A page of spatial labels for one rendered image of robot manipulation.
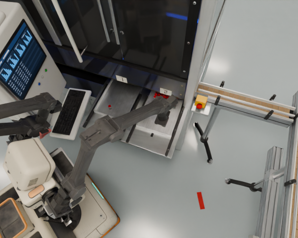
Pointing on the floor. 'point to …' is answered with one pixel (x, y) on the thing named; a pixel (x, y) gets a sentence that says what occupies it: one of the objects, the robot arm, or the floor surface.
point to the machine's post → (197, 59)
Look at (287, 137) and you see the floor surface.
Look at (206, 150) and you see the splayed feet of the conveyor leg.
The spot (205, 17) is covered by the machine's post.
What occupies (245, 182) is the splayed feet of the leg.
